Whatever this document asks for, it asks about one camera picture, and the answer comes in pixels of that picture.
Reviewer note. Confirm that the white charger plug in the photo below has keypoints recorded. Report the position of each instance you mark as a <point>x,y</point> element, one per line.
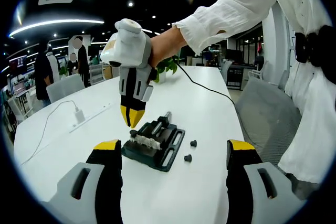
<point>79,116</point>

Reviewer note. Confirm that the green potted plant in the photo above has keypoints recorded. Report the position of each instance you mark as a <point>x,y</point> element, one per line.
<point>168,68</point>

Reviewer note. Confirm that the person's body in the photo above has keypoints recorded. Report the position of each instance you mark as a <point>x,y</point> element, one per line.
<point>307,119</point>

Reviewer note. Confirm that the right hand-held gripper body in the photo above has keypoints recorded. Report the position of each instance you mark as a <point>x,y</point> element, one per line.
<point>131,48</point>

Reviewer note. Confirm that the black rubber stopper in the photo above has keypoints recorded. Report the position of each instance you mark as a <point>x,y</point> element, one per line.
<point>193,143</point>
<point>133,132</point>
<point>188,158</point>

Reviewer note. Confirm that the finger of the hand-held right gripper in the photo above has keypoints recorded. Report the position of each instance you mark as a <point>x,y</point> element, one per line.
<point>125,98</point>
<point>139,95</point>

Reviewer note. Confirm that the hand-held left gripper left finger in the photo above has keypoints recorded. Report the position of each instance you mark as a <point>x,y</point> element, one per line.
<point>105,182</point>

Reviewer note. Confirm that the light grey chair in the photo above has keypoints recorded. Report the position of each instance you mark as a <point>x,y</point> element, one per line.
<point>65,87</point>

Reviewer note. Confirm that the black worn waist device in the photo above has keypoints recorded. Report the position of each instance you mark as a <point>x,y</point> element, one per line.
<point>312,45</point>

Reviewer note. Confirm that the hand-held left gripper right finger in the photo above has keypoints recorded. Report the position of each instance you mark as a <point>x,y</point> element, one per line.
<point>244,182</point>

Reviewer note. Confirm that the clear glass vials row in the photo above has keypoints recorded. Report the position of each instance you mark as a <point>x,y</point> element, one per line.
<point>147,142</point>

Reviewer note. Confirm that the grey mesh chair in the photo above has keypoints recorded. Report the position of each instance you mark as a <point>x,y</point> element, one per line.
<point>267,119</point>

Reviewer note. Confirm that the dark green vise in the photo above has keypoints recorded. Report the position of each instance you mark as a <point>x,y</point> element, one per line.
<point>168,153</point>

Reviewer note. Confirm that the white table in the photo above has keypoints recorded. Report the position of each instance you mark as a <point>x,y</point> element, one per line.
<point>173,195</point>

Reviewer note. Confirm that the person's right forearm white sleeve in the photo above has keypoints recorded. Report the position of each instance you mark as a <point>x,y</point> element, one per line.
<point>231,9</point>

